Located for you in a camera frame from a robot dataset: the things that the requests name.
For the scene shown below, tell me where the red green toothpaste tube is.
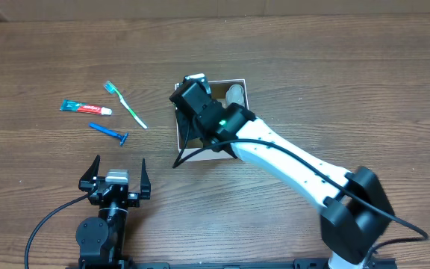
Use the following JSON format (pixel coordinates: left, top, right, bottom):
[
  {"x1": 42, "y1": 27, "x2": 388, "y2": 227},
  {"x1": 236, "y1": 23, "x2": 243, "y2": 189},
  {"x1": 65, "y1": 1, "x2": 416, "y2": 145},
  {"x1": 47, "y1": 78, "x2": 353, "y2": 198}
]
[{"x1": 60, "y1": 99, "x2": 112, "y2": 116}]

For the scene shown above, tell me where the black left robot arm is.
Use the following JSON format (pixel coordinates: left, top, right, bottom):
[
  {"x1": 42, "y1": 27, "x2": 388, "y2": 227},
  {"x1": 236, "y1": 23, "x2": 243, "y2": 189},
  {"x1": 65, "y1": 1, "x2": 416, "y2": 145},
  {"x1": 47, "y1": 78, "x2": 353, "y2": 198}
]
[{"x1": 75, "y1": 156, "x2": 151, "y2": 269}]

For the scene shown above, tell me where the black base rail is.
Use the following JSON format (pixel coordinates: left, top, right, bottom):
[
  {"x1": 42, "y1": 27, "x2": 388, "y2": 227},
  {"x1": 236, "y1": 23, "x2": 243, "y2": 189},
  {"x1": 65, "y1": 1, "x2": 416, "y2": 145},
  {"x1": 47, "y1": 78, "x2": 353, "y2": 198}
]
[{"x1": 65, "y1": 257, "x2": 399, "y2": 269}]

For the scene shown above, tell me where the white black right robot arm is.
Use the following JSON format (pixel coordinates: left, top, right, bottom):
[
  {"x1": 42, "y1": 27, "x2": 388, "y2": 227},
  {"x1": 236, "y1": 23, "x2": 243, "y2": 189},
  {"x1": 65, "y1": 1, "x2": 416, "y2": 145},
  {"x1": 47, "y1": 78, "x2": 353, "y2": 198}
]
[{"x1": 169, "y1": 75, "x2": 394, "y2": 268}]

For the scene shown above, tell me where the white cardboard box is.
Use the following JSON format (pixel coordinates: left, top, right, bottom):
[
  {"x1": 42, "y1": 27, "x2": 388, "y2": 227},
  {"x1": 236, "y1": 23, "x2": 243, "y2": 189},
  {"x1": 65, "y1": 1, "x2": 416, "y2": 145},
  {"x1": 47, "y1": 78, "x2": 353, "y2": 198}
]
[{"x1": 175, "y1": 78, "x2": 249, "y2": 161}]

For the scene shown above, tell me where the blue disposable razor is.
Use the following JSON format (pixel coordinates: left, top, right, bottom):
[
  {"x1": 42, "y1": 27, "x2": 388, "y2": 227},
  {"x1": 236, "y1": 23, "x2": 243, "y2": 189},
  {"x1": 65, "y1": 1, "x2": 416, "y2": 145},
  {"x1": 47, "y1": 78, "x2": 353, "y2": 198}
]
[{"x1": 89, "y1": 123, "x2": 128, "y2": 146}]

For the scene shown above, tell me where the dark bottle with clear cap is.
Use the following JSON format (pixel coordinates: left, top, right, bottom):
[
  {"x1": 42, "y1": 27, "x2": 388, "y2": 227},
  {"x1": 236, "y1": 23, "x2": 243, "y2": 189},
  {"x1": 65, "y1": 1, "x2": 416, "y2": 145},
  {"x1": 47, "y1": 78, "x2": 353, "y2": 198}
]
[{"x1": 225, "y1": 84, "x2": 245, "y2": 106}]

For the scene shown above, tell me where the green white toothbrush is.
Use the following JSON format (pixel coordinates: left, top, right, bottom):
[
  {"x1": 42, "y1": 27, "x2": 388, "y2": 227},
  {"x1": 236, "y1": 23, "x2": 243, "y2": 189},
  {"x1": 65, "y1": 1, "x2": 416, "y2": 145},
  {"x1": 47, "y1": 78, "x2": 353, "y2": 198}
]
[{"x1": 104, "y1": 81, "x2": 148, "y2": 129}]

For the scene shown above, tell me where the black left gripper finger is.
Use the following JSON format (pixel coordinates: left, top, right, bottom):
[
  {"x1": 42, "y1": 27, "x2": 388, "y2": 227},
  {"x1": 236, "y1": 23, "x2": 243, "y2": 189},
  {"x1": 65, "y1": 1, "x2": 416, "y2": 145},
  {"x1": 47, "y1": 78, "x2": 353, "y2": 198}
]
[
  {"x1": 140, "y1": 159, "x2": 151, "y2": 200},
  {"x1": 78, "y1": 155, "x2": 100, "y2": 192}
]

